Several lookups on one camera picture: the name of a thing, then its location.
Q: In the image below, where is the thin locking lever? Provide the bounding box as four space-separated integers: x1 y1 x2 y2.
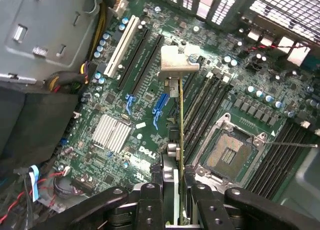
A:
263 140 319 148

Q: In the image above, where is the green Dell motherboard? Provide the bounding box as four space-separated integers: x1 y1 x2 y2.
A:
57 0 320 208

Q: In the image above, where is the white power connector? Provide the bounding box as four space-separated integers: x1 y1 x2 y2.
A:
111 0 129 18

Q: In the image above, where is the grey power supply unit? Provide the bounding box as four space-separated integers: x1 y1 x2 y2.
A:
0 0 101 84

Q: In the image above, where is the blue flat wire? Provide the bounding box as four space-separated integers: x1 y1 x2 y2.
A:
27 164 41 202

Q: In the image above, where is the yellow black wire bundle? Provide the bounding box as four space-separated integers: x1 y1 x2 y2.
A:
47 1 108 93

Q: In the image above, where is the CPU socket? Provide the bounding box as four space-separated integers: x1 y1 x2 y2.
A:
197 112 268 184

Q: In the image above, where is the red black twisted wire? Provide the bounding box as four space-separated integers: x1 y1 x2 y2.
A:
249 43 311 52

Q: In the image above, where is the silver chipset heatsink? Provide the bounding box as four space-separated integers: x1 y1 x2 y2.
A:
91 114 133 154

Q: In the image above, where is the black plastic shroud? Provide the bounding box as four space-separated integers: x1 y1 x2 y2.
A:
0 86 81 163

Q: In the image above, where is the white expansion slot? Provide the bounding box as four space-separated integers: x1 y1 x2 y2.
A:
103 15 140 78

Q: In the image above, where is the black open PC case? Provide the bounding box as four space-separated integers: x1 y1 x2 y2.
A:
0 0 320 215

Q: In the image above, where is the blue expansion slot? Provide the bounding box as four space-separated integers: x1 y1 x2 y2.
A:
151 92 171 130

